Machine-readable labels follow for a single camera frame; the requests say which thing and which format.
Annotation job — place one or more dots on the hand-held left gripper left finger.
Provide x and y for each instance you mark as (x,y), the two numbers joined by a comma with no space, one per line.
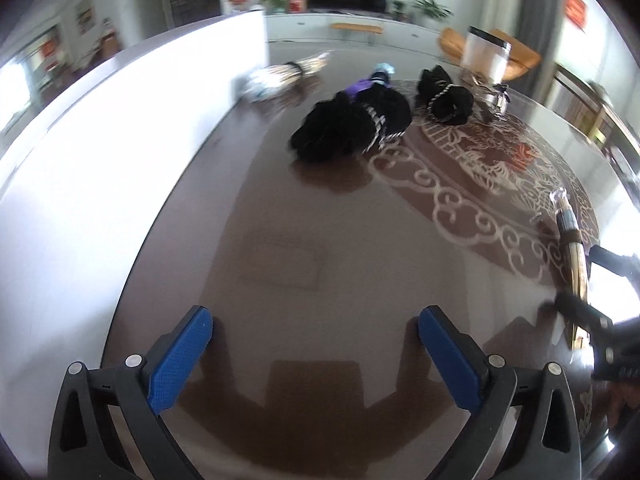
(177,360)

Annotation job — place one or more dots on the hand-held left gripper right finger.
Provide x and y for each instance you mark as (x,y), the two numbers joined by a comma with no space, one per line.
(450,360)

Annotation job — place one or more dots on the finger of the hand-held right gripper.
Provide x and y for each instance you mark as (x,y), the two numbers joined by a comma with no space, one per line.
(612,262)
(580,310)

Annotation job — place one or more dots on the white storage box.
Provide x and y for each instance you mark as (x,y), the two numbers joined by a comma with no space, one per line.
(125,160)

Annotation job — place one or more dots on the purple toy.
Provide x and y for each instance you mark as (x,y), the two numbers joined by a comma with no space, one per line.
(362,89)

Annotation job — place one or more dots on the bag of bamboo skewers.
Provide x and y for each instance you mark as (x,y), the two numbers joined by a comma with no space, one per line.
(277,79)

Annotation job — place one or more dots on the wooden sideboard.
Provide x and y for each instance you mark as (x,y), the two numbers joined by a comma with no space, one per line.
(612,120)

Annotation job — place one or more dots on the wooden chair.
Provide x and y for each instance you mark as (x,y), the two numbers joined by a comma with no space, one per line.
(572,92)

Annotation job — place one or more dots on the orange lounge chair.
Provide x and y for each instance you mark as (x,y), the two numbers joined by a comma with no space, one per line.
(522,57)

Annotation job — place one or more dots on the clear container with black lid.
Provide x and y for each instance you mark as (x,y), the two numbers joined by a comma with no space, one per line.
(482,57)

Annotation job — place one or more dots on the grey curtain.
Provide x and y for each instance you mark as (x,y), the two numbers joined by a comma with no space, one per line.
(540,15)

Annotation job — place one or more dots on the potted plant in white pot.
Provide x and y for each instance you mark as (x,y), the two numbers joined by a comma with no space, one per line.
(432,9)

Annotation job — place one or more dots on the wooden dining furniture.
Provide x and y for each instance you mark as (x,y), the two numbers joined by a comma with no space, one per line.
(107,45)

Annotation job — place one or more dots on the small potted plant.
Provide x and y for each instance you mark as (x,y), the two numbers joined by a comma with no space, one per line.
(398,10)

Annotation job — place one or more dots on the red window decoration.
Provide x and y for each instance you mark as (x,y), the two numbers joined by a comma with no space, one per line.
(50,49)

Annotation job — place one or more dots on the wooden bench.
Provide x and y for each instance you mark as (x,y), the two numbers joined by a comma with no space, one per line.
(355,27)

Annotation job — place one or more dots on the white door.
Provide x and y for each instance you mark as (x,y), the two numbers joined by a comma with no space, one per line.
(140,5)

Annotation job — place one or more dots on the white television cabinet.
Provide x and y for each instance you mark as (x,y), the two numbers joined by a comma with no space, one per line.
(310,27)

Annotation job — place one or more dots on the framed painting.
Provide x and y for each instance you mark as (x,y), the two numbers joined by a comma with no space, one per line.
(85,14)

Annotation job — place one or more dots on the green leafy plant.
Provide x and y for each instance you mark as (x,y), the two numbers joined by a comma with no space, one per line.
(277,0)

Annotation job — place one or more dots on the red gift box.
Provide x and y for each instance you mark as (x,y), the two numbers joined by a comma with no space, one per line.
(297,2)

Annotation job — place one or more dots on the red wall hanging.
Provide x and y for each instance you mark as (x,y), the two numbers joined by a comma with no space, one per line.
(575,7)

